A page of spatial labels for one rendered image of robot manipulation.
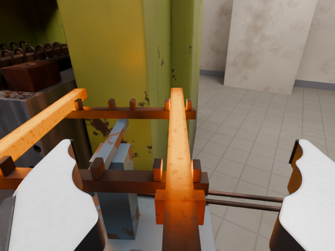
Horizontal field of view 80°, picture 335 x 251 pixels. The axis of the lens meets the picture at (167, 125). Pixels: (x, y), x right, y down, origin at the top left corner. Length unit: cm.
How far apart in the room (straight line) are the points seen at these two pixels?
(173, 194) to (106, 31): 56
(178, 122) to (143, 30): 37
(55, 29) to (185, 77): 67
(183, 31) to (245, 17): 269
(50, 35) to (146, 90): 68
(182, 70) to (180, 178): 89
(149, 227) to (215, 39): 411
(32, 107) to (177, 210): 53
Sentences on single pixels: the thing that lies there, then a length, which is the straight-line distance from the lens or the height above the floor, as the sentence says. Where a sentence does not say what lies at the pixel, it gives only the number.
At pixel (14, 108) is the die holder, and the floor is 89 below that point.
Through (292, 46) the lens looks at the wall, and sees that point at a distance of 363.
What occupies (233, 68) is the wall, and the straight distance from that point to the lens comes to 379.
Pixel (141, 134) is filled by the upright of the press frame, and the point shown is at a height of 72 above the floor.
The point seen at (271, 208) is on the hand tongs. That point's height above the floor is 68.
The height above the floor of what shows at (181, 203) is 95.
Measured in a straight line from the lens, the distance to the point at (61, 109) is 45.
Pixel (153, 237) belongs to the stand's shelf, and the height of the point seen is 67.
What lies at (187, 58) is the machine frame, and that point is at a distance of 106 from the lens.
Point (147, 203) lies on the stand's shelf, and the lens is 56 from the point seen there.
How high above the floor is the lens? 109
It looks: 28 degrees down
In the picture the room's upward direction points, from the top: 1 degrees counter-clockwise
